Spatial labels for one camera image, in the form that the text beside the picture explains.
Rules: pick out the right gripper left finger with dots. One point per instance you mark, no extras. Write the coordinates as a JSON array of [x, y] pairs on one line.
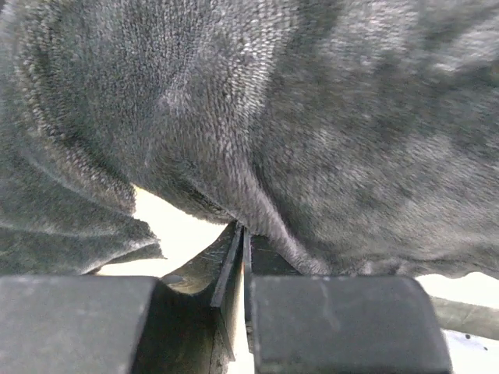
[[181, 323]]

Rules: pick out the black pillowcase with tan flowers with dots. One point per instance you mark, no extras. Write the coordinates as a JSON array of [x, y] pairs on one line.
[[358, 137]]

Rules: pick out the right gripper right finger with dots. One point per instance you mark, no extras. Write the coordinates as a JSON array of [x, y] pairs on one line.
[[322, 324]]

